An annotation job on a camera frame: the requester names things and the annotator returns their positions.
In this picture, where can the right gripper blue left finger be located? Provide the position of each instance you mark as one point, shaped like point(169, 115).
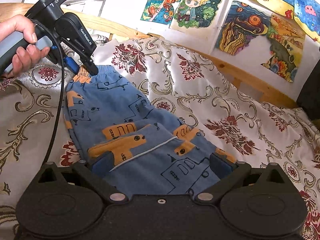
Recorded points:
point(102, 164)

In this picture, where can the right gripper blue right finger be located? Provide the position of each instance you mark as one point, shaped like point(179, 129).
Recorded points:
point(220, 165)

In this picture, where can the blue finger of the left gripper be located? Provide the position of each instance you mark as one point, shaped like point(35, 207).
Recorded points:
point(71, 64)
point(89, 65)

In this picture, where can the blue pants with orange boats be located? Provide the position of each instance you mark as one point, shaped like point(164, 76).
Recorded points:
point(154, 152)

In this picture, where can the person left hand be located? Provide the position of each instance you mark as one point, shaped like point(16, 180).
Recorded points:
point(24, 59)

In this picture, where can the white framed window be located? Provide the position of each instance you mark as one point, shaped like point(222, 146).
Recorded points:
point(88, 7)

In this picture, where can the floral white bedspread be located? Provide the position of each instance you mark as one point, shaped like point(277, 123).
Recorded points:
point(174, 78)

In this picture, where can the black hanging garment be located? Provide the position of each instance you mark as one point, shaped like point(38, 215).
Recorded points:
point(309, 97)

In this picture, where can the anime girl poster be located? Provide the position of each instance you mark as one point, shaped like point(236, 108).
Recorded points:
point(197, 18)

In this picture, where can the landscape island painting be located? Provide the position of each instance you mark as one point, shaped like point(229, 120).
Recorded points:
point(286, 47)

